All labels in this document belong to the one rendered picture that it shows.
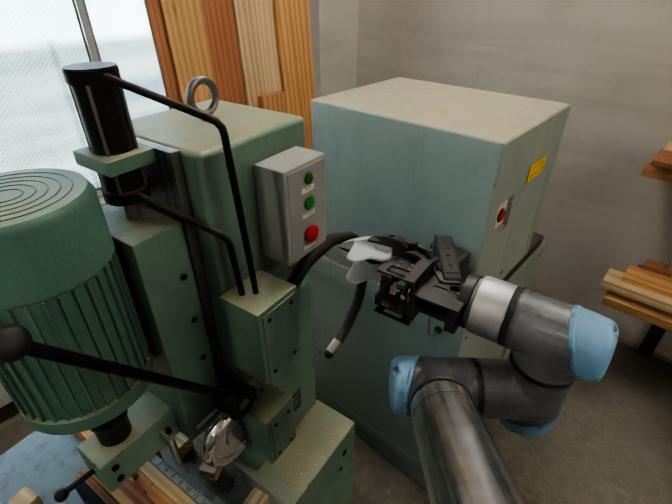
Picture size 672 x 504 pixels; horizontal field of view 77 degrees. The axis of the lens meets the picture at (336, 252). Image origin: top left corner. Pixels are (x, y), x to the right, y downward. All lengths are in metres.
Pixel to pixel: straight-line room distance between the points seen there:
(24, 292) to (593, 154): 2.35
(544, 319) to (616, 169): 2.00
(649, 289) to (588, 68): 1.03
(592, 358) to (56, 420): 0.64
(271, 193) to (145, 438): 0.47
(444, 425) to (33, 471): 0.85
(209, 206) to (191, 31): 1.54
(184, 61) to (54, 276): 1.61
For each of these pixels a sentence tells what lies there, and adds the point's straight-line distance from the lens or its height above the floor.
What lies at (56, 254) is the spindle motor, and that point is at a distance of 0.53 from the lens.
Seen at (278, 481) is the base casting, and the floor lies 0.80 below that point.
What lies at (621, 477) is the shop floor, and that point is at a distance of 2.27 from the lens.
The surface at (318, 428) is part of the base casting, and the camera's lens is 1.10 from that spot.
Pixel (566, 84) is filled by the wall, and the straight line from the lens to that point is 2.46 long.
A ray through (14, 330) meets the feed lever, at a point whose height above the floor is 1.44.
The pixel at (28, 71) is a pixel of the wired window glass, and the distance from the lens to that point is 2.07.
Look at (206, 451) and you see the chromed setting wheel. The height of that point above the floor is 1.04.
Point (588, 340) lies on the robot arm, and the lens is 0.52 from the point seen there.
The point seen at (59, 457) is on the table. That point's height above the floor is 0.90.
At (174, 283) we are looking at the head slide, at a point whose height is 1.33.
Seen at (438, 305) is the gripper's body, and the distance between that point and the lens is 0.52.
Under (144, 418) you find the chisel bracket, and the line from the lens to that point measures 0.85.
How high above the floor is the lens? 1.71
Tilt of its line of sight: 33 degrees down
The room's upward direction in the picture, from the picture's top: straight up
